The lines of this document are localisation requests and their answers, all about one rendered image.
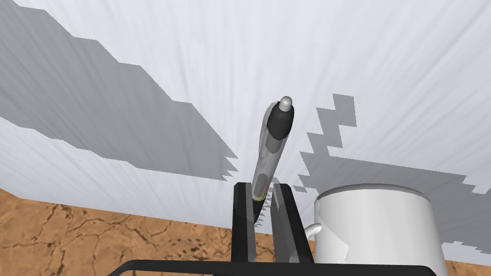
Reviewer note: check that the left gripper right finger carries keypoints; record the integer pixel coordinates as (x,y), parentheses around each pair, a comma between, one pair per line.
(289,230)

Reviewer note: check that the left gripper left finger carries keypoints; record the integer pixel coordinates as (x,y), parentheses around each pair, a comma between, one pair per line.
(241,230)

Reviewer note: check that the grey and black pen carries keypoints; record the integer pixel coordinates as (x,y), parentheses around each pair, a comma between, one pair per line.
(274,142)

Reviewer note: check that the white mug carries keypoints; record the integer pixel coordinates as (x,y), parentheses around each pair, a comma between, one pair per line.
(376,230)

